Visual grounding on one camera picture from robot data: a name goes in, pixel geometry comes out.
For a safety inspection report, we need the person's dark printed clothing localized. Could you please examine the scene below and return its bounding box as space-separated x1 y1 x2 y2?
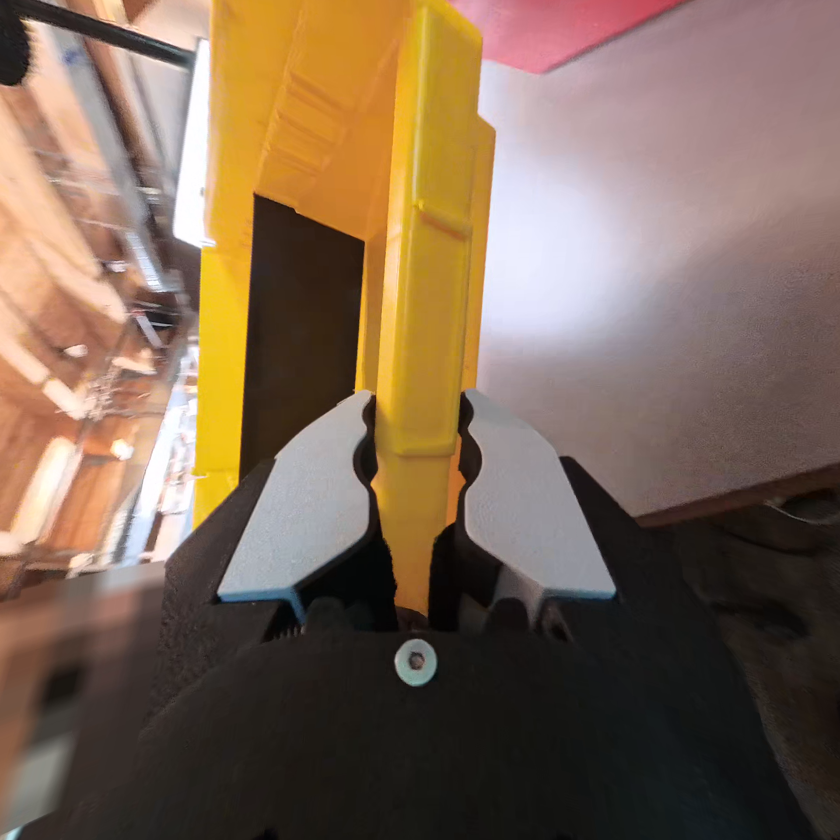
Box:
656 492 840 840

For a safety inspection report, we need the red plastic bin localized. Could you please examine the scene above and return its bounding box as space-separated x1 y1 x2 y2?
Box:
449 0 697 74

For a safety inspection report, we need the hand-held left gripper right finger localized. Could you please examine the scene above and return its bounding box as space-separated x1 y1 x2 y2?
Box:
458 389 619 623

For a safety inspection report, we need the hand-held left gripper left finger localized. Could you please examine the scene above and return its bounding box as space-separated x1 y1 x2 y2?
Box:
217 390 383 623

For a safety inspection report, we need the black fuzzy object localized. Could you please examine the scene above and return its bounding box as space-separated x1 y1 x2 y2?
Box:
0 10 32 86

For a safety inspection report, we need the black stand pole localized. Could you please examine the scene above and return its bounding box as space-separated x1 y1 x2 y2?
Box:
20 0 198 68

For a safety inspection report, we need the yellow plastic bin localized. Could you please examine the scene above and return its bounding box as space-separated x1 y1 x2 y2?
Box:
193 0 497 621

